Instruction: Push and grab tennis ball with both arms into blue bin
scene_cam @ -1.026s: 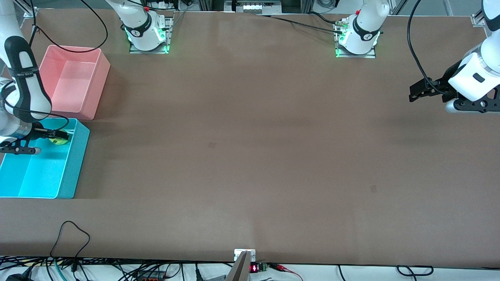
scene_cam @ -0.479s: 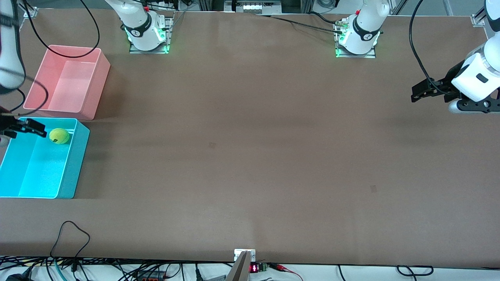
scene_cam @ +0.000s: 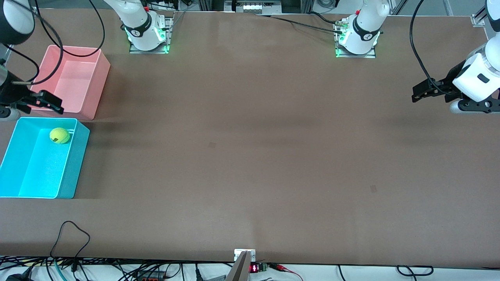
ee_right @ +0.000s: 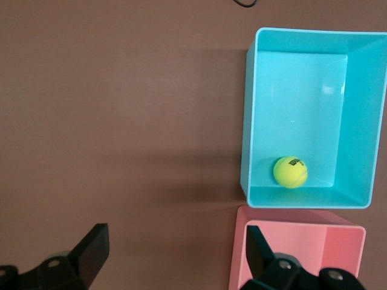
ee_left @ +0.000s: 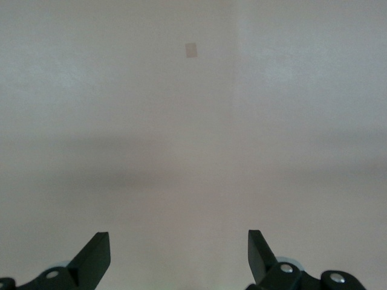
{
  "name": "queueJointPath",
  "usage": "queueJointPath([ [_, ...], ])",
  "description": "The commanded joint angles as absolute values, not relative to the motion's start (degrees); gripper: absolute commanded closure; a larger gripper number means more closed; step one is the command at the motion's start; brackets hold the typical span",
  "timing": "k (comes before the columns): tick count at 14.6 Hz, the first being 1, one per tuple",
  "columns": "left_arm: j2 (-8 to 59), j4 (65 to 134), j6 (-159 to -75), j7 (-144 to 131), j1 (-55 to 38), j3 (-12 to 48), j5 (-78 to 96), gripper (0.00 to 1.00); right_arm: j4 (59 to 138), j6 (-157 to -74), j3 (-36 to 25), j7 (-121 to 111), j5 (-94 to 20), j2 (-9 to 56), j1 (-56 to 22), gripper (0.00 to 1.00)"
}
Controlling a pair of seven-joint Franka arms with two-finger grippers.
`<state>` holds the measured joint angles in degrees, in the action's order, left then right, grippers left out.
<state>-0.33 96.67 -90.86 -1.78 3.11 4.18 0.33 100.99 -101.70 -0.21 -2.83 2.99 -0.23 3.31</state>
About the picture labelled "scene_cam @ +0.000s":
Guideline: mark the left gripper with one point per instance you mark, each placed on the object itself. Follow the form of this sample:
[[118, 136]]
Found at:
[[452, 80]]

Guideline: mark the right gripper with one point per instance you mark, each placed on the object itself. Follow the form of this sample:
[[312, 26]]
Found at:
[[8, 90]]

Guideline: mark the yellow tennis ball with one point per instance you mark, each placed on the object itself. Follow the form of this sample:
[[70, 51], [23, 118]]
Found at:
[[59, 136]]

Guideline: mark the pink plastic bin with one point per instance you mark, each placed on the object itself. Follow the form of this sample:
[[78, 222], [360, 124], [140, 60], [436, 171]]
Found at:
[[78, 78]]

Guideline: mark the blue plastic bin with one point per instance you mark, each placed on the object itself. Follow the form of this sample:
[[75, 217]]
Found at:
[[35, 171]]

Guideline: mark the white lit control box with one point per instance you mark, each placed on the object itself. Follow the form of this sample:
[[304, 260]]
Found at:
[[252, 6]]

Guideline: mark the black red power strip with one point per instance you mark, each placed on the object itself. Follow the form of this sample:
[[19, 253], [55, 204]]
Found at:
[[152, 277]]

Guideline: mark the red LED display module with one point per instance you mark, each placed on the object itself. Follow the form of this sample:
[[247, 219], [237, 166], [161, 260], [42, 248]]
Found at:
[[254, 268]]

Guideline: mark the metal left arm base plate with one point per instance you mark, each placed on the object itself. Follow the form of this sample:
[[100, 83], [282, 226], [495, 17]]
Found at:
[[355, 56]]

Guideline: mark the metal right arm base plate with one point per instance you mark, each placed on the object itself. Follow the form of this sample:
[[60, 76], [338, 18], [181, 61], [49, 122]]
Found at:
[[169, 35]]

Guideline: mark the white mount bracket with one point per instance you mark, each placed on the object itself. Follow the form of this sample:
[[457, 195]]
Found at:
[[237, 253]]

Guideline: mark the grey camera mount pole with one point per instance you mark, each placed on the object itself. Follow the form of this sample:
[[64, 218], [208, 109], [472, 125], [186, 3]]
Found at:
[[240, 269]]

